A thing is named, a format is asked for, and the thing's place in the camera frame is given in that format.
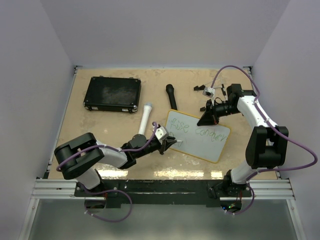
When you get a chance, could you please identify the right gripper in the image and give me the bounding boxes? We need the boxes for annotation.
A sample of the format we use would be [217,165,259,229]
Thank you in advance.
[197,98,241,126]

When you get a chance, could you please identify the yellow framed whiteboard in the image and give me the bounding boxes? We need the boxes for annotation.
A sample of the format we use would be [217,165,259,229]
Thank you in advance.
[165,109,231,164]

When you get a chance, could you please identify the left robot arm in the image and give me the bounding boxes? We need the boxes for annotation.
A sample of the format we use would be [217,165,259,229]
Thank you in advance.
[54,132,180,196]

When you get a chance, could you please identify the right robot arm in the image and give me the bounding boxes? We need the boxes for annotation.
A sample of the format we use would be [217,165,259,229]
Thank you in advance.
[197,84,289,199]

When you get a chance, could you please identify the white microphone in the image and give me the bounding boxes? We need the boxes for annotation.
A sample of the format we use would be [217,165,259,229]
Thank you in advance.
[138,102,153,135]

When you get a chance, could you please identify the black microphone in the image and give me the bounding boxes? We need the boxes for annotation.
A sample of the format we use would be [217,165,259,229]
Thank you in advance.
[165,84,178,111]

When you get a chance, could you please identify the black case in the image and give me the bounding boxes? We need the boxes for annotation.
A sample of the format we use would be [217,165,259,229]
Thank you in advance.
[83,76,142,114]

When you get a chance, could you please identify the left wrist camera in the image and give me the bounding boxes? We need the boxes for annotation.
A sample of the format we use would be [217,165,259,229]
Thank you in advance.
[152,121,170,142]

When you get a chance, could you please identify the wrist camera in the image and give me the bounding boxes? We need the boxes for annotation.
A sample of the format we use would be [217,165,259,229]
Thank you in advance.
[202,87,215,104]
[152,121,170,142]

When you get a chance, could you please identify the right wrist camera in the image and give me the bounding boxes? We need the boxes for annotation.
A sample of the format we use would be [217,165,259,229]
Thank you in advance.
[202,87,215,104]

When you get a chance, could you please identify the wire whiteboard stand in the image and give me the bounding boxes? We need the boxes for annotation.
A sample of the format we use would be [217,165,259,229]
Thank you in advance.
[193,80,228,106]

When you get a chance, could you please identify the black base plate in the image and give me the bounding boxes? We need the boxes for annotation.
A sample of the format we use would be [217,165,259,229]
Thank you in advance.
[74,178,253,210]

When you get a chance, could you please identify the aluminium table frame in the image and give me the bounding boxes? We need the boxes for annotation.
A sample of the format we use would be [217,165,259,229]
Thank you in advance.
[20,68,306,240]

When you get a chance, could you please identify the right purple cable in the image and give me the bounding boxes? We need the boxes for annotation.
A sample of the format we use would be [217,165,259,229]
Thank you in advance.
[211,65,319,216]

